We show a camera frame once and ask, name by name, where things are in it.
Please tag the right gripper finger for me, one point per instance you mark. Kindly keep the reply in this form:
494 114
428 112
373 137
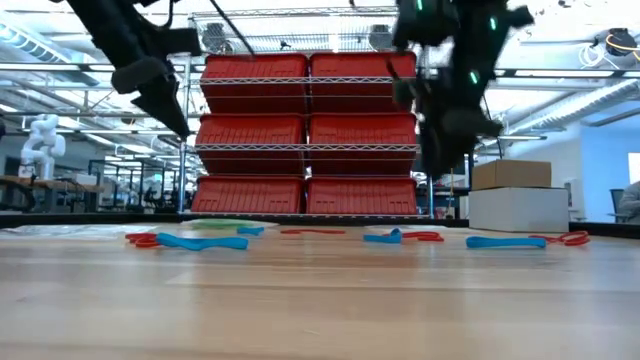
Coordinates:
460 150
434 150

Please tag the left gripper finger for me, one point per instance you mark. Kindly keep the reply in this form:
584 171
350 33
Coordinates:
167 110

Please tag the blue rubber band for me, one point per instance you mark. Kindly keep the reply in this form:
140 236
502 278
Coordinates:
250 231
200 244
500 242
382 239

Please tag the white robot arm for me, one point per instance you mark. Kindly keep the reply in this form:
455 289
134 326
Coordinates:
42 145

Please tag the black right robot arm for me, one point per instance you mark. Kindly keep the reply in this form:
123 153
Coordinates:
450 30

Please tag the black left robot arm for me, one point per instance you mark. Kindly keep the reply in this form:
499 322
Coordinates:
110 30

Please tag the brown cardboard box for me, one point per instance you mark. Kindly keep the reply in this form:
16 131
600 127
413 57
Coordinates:
510 175

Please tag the white box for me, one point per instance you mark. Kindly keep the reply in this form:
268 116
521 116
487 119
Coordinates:
517 210

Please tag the wooden workbench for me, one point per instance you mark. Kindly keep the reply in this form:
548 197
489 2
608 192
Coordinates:
50 184

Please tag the dark office chair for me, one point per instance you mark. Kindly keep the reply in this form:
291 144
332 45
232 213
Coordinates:
616 200

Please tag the person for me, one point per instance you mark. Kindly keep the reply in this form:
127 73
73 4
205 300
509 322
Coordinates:
631 202

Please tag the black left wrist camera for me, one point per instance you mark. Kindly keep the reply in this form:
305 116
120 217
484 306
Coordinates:
185 42

